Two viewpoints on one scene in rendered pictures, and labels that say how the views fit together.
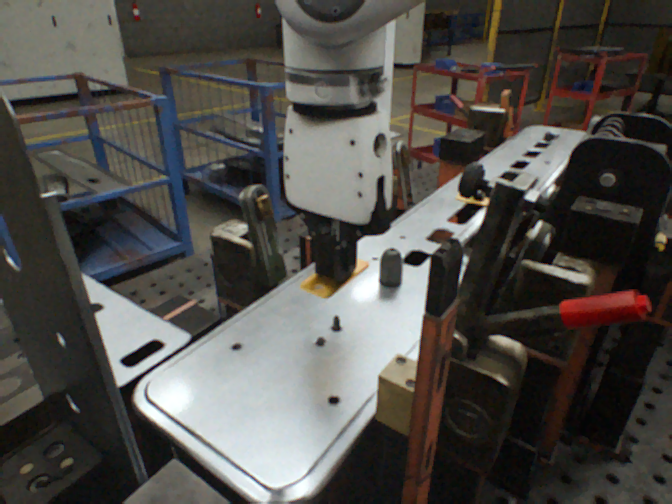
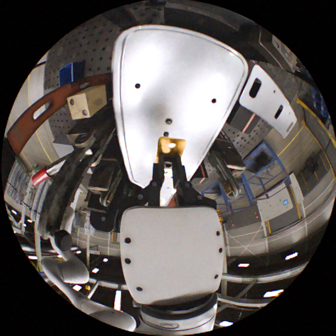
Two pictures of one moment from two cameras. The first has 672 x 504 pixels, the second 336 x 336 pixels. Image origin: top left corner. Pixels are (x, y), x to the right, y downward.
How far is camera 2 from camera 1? 0.35 m
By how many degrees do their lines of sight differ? 21
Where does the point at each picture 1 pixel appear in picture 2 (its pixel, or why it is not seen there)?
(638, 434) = not seen: hidden behind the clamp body
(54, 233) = not seen: outside the picture
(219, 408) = (198, 54)
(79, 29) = (265, 205)
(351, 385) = (135, 100)
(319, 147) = (180, 281)
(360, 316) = not seen: hidden behind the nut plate
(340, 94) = (151, 320)
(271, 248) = (217, 168)
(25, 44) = (274, 198)
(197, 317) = (239, 122)
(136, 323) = (263, 108)
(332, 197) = (161, 232)
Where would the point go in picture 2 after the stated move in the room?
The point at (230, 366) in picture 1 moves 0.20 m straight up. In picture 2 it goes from (210, 84) to (324, 220)
